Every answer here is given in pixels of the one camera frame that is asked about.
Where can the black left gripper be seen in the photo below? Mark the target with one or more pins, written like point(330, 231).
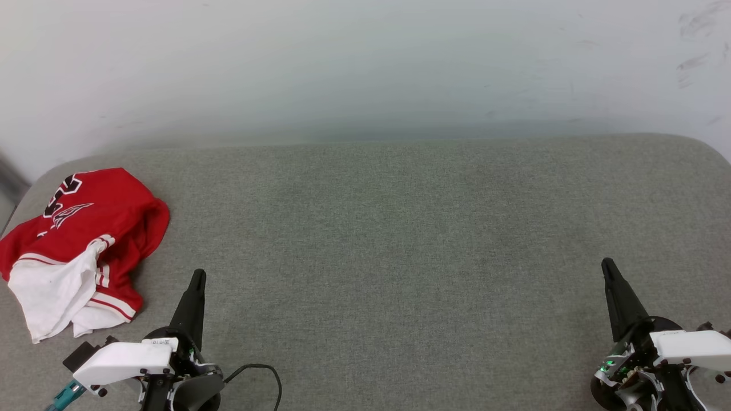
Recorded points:
point(197, 388)

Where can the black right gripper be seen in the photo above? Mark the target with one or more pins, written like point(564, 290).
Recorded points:
point(634, 377)

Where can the red and white jersey shirt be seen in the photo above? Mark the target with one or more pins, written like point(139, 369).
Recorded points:
point(114, 205)

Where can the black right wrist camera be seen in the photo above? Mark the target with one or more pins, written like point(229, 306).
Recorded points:
point(708, 327)

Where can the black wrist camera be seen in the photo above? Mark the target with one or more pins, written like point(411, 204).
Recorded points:
point(708, 327)
point(83, 355)

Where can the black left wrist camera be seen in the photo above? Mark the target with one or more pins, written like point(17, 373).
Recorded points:
point(83, 355)

